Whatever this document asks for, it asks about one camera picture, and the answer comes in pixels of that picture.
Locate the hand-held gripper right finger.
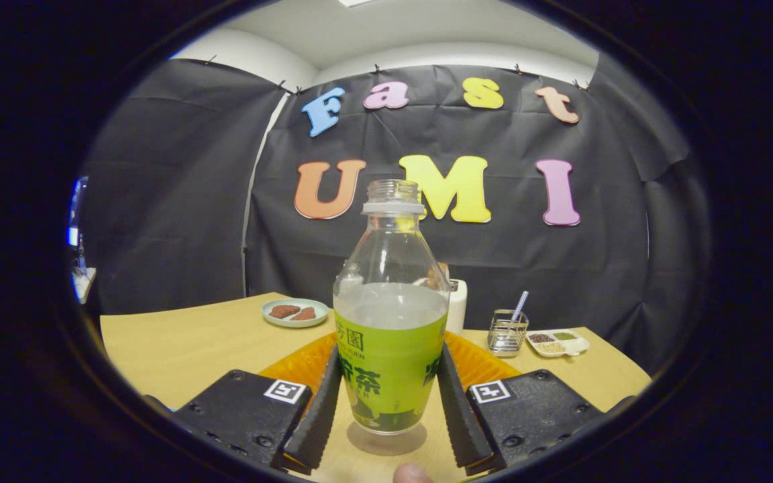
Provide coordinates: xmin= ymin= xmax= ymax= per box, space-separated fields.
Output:
xmin=437 ymin=332 xmax=605 ymax=474

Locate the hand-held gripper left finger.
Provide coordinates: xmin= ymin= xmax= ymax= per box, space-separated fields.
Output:
xmin=172 ymin=332 xmax=344 ymax=474

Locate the clear juice bottle green label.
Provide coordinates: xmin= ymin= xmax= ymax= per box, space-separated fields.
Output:
xmin=332 ymin=179 xmax=451 ymax=435

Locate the pale green plate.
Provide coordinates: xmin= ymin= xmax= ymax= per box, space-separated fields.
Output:
xmin=260 ymin=298 xmax=329 ymax=328

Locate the white toaster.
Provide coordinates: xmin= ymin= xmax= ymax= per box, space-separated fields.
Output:
xmin=445 ymin=278 xmax=468 ymax=335

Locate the white divided seed dish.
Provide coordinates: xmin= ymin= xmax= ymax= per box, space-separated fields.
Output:
xmin=526 ymin=328 xmax=590 ymax=358

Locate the wooden table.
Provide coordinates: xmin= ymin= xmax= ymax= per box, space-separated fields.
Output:
xmin=99 ymin=292 xmax=652 ymax=482

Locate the distant cluttered desk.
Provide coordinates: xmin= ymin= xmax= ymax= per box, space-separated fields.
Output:
xmin=68 ymin=176 xmax=97 ymax=304

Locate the wire mesh holder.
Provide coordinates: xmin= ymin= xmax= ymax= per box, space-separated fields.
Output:
xmin=487 ymin=309 xmax=529 ymax=357

